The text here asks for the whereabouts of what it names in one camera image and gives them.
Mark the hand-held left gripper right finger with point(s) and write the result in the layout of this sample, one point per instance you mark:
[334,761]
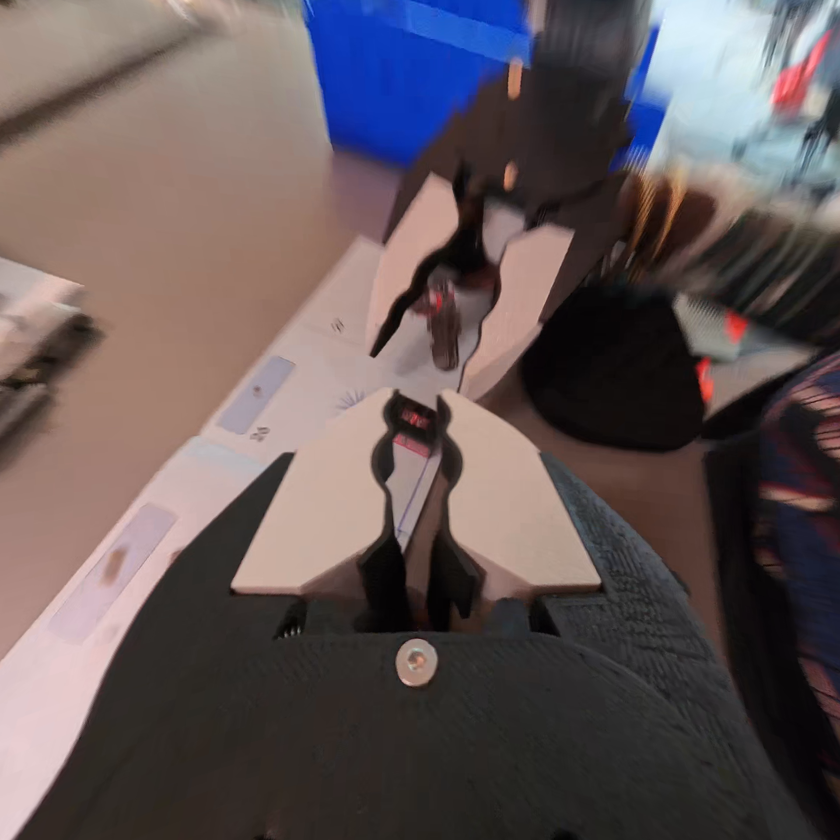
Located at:
[518,525]

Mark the open white instruction booklet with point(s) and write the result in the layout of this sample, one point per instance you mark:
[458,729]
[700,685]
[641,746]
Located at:
[197,472]

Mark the dark brick piece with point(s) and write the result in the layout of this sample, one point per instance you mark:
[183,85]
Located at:
[441,328]

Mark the black cushion pad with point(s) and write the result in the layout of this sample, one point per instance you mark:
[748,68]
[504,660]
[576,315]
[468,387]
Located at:
[610,380]

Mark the grey desk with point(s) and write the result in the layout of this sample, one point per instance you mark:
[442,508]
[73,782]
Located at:
[164,210]

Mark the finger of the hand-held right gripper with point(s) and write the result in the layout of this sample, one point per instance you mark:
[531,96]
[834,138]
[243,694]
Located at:
[410,243]
[525,295]

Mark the person's right forearm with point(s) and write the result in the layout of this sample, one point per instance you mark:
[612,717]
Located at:
[754,262]

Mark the grey toy brick truck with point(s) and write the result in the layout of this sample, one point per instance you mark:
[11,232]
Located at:
[33,341]

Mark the person's black printed shirt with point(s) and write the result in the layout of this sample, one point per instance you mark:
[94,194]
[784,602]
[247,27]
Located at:
[800,525]

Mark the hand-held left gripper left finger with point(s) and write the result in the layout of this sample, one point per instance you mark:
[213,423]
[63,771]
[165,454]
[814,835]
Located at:
[308,518]

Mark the blue plastic bin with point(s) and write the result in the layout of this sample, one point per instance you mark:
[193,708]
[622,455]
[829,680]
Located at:
[394,85]

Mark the small red black brick assembly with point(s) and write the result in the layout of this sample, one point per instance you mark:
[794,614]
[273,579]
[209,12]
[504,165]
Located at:
[413,420]

